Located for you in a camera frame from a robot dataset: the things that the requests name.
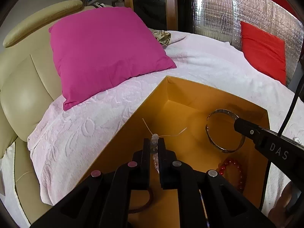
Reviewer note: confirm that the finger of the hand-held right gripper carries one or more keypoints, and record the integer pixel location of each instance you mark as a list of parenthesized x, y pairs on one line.
[(247, 129)]

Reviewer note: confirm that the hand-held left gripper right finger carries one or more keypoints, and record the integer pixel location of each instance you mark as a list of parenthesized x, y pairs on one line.
[(161, 154)]

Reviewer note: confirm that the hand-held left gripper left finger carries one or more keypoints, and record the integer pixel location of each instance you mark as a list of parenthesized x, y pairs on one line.
[(147, 154)]

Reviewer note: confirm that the silver bangle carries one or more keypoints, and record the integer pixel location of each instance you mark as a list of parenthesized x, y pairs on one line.
[(223, 111)]

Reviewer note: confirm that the dark brown bangle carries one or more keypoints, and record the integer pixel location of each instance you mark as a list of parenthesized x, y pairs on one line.
[(151, 198)]

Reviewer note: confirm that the yellow cardboard box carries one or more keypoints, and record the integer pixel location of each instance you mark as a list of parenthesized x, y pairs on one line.
[(180, 95)]

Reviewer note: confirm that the person's right hand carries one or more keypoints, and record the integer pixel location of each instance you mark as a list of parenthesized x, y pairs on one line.
[(283, 196)]

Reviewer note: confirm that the red cushion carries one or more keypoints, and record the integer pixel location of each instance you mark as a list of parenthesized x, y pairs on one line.
[(263, 49)]

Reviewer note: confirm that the pale pink towel blanket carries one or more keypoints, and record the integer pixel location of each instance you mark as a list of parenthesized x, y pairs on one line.
[(201, 59)]

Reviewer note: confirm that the magenta cushion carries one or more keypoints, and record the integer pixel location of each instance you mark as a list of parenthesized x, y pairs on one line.
[(102, 52)]

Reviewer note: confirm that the leaf patterned cloth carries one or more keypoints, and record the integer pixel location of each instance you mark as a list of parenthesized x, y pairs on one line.
[(162, 36)]

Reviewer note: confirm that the silver foil panel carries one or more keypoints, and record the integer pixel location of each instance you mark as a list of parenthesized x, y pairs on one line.
[(213, 11)]

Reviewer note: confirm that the white cloth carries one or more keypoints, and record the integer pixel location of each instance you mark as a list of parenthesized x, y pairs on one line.
[(9, 175)]

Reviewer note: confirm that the beige leather sofa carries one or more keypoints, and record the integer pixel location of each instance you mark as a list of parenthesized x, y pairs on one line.
[(23, 87)]

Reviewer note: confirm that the wooden glass-door cabinet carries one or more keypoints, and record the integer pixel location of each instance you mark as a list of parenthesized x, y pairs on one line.
[(175, 4)]

